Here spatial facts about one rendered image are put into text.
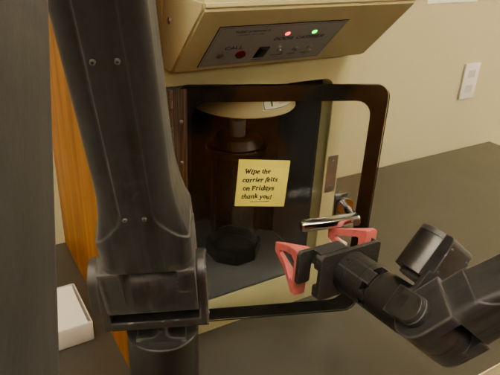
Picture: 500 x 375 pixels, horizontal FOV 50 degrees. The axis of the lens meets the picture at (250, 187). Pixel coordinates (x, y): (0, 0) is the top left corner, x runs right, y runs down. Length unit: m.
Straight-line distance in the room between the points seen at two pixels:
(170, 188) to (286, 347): 0.66
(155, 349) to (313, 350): 0.55
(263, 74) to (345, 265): 0.30
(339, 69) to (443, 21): 0.86
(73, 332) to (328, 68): 0.59
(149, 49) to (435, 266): 0.45
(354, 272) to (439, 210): 0.80
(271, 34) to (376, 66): 0.89
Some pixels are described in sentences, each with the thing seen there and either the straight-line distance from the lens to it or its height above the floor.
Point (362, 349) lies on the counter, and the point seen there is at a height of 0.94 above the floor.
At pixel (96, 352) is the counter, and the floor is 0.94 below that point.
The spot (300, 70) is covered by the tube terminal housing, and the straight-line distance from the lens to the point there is 0.83.
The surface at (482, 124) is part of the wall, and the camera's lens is 2.02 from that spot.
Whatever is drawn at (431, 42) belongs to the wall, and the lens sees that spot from 1.69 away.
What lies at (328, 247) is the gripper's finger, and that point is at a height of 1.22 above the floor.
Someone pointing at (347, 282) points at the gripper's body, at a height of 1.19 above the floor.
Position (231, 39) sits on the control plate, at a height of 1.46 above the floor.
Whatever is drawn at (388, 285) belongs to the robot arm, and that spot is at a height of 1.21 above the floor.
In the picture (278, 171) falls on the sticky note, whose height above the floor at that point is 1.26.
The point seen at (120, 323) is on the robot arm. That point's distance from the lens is 0.43.
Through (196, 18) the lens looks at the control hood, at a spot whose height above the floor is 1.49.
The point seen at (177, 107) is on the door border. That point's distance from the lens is 0.72.
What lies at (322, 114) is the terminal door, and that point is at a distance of 0.76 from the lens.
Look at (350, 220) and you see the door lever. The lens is 0.79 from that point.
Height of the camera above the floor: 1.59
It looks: 27 degrees down
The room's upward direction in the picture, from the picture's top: 3 degrees clockwise
